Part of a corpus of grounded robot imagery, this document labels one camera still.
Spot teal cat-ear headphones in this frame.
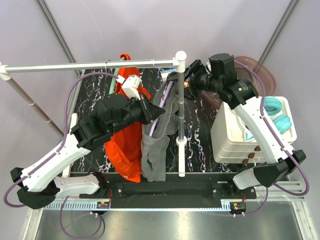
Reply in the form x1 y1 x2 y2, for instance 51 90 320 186
243 96 293 143

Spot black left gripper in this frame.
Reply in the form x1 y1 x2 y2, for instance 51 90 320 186
110 92 166 135

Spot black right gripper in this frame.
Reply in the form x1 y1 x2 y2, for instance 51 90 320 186
168 59 222 102

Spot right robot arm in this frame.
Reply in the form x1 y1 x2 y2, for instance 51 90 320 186
184 53 307 199

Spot orange shorts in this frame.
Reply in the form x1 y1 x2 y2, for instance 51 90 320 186
104 67 151 183

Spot grey shorts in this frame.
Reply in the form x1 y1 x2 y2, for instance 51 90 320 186
141 80 179 182

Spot right white rack foot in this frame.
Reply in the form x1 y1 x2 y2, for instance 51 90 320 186
176 136 187 178

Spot left rack upright pole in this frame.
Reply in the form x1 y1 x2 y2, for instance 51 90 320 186
0 63 64 138

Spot rack upright pole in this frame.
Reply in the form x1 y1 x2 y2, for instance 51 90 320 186
175 50 187 145
0 63 64 138

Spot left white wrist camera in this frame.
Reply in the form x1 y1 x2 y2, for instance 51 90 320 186
116 74 142 100

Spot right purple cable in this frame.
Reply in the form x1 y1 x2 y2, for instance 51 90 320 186
233 61 311 218

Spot cream white storage box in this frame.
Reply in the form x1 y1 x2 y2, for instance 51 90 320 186
210 96 297 164

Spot lilac plastic hanger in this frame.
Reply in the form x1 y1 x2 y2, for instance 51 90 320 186
148 80 175 138

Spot children's picture book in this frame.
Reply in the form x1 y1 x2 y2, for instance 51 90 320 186
160 68 177 82

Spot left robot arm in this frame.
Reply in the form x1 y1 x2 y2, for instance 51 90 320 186
10 94 165 210

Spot right rack upright pole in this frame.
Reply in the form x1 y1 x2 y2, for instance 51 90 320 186
175 50 187 145

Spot silver horizontal rack rail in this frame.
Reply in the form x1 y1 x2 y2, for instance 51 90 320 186
0 58 180 74

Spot green plastic hanger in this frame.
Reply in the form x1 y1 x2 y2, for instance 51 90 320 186
108 68 120 95

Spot brown translucent plastic basin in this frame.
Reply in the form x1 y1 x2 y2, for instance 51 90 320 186
201 56 276 110

